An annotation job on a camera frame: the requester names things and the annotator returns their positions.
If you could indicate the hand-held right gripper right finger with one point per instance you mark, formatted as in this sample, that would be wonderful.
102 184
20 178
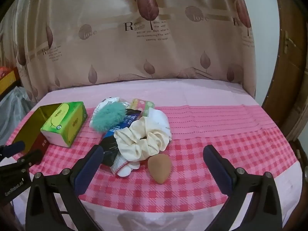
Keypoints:
217 170

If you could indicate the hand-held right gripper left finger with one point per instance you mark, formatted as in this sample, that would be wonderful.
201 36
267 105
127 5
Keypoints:
90 166

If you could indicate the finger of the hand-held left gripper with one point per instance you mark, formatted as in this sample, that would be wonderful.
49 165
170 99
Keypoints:
30 158
13 147

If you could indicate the black and blue packet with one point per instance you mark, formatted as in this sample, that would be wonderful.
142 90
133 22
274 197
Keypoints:
110 149

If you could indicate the white sock with pink trim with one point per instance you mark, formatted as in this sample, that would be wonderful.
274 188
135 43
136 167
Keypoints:
124 168

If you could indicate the gold metal tin box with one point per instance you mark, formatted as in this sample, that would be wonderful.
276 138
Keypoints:
36 120

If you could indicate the cream satin scrunchie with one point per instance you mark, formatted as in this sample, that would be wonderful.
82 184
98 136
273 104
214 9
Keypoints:
134 144

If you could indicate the teal fluffy scrunchie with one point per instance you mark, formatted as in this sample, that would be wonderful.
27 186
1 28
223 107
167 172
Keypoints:
108 118

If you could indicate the beige makeup sponge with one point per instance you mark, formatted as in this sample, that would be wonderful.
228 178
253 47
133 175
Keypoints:
158 168

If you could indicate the white plastic packet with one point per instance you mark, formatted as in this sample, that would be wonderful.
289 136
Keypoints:
104 104

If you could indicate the white fluffy cloth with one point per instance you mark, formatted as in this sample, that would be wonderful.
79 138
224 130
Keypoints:
160 120

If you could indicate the striped pastel towel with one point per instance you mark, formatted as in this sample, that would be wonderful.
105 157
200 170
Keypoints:
142 104

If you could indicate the pink checkered cloth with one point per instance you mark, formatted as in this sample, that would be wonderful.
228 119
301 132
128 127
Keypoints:
216 130

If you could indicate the pale grey plastic bag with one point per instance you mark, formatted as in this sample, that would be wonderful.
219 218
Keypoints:
14 105

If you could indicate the green tissue pack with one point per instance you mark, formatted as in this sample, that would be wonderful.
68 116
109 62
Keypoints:
65 122

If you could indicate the red and yellow box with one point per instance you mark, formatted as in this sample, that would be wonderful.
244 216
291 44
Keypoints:
7 79

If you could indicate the pink bed sheet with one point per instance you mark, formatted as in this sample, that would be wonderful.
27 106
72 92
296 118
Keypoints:
144 91

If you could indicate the beige leaf print curtain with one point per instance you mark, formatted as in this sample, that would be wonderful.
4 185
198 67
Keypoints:
120 60

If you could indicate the brown wooden door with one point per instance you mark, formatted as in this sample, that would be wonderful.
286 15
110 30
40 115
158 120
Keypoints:
288 77

